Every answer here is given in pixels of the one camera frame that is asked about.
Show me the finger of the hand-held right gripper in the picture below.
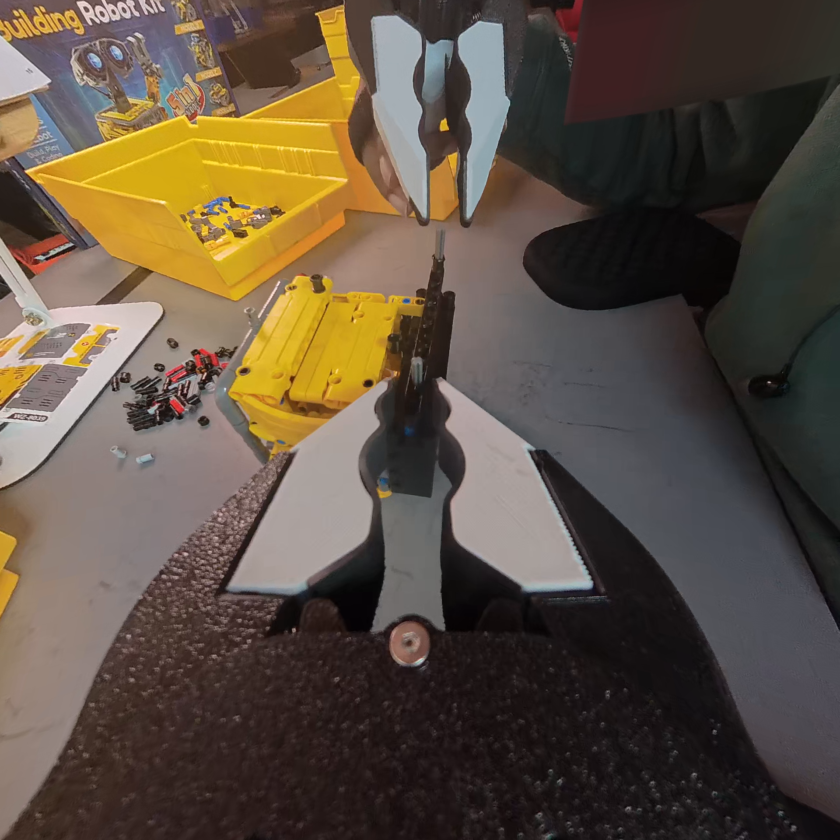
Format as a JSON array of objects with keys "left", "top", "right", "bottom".
[
  {"left": 456, "top": 20, "right": 513, "bottom": 228},
  {"left": 371, "top": 16, "right": 434, "bottom": 225}
]

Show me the white book stand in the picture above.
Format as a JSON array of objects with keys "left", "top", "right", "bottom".
[{"left": 0, "top": 233, "right": 165, "bottom": 491}]

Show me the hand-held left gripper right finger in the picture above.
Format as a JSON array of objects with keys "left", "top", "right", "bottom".
[{"left": 435, "top": 378, "right": 597, "bottom": 624}]

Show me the pile of black red pins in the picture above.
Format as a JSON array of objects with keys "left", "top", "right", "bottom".
[{"left": 108, "top": 338, "right": 238, "bottom": 434}]

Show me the yellow black lego model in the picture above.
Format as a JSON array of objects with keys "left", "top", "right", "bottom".
[{"left": 223, "top": 226, "right": 460, "bottom": 501}]

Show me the wooden stand board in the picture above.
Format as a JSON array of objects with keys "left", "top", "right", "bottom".
[{"left": 0, "top": 88, "right": 42, "bottom": 161}]

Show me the yellow grey sticker sheet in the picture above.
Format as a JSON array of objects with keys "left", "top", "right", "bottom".
[{"left": 0, "top": 322, "right": 122, "bottom": 427}]

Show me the blue robot kit box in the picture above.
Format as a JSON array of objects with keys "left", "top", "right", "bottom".
[{"left": 0, "top": 0, "right": 240, "bottom": 168}]

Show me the person's right hand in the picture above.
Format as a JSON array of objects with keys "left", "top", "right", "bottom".
[{"left": 354, "top": 118, "right": 420, "bottom": 219}]

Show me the heap of small lego parts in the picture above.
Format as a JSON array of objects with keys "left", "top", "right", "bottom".
[{"left": 180, "top": 196, "right": 287, "bottom": 255}]

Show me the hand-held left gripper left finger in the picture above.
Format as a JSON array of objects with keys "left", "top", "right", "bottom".
[{"left": 222, "top": 379, "right": 395, "bottom": 632}]

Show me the black drawstring toggle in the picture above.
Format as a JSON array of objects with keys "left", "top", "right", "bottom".
[{"left": 748, "top": 364, "right": 791, "bottom": 400}]

